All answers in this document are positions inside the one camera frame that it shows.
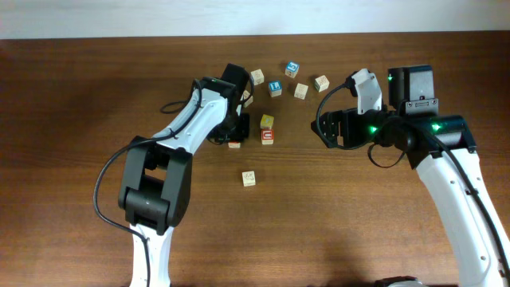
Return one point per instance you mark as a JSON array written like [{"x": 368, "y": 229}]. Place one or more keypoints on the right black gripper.
[{"x": 339, "y": 127}]

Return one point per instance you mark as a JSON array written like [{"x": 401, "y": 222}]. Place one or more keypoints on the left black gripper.
[{"x": 242, "y": 131}]

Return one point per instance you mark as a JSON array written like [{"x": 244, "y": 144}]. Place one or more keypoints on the red letter E block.
[{"x": 234, "y": 144}]

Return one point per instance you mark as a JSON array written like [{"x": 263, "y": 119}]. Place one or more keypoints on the plain wooden picture block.
[{"x": 248, "y": 178}]

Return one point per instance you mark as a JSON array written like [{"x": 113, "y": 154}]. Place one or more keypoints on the green edged wooden block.
[
  {"x": 246, "y": 98},
  {"x": 321, "y": 83}
]

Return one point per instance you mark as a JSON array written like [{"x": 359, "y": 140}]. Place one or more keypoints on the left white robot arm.
[{"x": 155, "y": 188}]

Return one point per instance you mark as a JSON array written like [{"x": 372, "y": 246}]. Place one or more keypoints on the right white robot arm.
[{"x": 441, "y": 149}]

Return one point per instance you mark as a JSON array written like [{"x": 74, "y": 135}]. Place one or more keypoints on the yellow wooden block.
[{"x": 267, "y": 122}]

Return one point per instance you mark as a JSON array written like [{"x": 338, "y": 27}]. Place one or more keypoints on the red letter U block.
[{"x": 267, "y": 136}]

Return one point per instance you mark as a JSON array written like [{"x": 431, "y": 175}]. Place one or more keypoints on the plain wooden block far left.
[{"x": 257, "y": 76}]

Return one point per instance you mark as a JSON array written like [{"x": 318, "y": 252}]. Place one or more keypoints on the blue letter L block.
[{"x": 275, "y": 88}]

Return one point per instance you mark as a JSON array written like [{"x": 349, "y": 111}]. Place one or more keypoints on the plain wooden block centre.
[{"x": 301, "y": 91}]

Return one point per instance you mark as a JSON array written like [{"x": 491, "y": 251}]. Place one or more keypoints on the blue number five block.
[{"x": 291, "y": 69}]

